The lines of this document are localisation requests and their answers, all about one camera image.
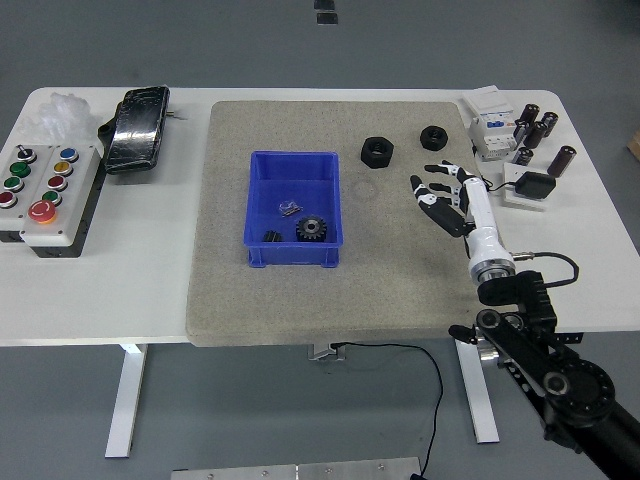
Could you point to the large black hex nut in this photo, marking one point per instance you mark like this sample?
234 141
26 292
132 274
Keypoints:
378 152

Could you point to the grey emergency-stop button box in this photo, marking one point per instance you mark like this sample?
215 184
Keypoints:
70 225

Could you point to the grey table control box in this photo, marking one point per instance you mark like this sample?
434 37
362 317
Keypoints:
326 352

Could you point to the white table leg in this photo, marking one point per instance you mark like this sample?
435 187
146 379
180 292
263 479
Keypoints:
125 400
482 400

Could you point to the small black gear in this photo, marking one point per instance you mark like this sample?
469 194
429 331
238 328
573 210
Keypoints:
271 236

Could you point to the black wrapped foot pedal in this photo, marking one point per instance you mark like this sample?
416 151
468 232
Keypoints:
136 130

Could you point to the silver metal plate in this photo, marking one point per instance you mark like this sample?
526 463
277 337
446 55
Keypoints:
300 471

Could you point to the brown cardboard box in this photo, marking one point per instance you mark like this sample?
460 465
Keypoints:
635 144

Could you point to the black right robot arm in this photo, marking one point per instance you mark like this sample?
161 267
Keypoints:
520 295

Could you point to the white socket block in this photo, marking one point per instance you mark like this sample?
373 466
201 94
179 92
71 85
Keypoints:
512 170

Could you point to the blue plastic box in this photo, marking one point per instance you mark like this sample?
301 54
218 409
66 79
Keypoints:
320 180

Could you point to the white circuit breaker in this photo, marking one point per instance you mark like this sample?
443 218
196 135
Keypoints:
492 132

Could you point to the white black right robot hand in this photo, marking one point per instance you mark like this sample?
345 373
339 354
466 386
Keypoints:
480 210

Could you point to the large black gear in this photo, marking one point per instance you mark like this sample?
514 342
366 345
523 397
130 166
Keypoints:
312 230

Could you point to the grey-brown mat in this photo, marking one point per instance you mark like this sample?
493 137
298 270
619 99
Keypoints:
310 310

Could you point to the black floor marker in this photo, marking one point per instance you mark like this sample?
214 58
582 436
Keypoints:
325 4
327 18

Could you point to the small black hex nut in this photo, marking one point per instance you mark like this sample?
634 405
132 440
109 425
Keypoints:
433 137

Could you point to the dark cylindrical capacitor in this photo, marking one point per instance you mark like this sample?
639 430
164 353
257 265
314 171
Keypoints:
561 161
536 135
530 113
520 131
522 156
549 123

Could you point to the black power adapter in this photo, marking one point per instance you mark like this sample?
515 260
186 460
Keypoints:
536 183

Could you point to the clear crumpled plastic wrap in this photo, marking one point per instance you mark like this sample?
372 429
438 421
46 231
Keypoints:
60 117

